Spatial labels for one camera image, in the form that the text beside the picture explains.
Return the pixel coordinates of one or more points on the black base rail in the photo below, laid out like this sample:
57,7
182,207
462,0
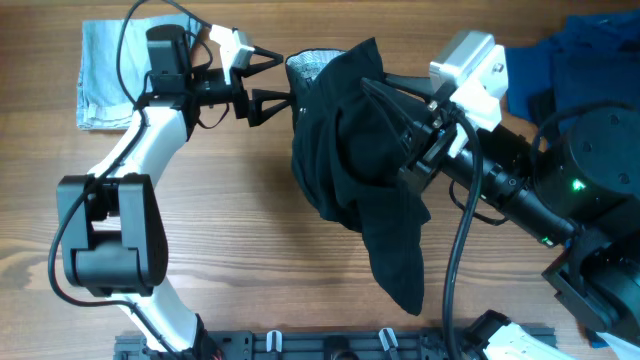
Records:
507,343

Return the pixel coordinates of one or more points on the blue t-shirt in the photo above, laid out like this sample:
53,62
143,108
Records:
594,58

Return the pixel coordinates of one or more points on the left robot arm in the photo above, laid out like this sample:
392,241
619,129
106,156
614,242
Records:
111,239

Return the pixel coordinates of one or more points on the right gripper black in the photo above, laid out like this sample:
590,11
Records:
428,143

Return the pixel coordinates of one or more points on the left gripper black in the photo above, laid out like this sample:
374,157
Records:
252,109

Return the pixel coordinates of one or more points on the folded light blue jeans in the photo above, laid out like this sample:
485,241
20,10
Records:
108,69

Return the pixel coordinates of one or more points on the black shorts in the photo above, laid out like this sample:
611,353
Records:
345,158

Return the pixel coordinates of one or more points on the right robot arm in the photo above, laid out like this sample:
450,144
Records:
581,193

